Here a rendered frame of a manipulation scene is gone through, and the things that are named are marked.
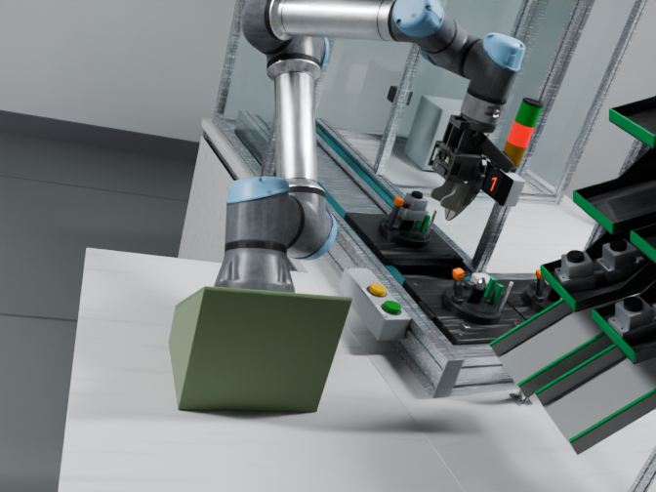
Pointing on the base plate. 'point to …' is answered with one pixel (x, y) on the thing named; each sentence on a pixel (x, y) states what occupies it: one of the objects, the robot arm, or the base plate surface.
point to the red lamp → (519, 135)
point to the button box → (373, 305)
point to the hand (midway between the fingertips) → (452, 214)
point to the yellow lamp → (514, 152)
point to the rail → (429, 341)
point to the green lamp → (527, 115)
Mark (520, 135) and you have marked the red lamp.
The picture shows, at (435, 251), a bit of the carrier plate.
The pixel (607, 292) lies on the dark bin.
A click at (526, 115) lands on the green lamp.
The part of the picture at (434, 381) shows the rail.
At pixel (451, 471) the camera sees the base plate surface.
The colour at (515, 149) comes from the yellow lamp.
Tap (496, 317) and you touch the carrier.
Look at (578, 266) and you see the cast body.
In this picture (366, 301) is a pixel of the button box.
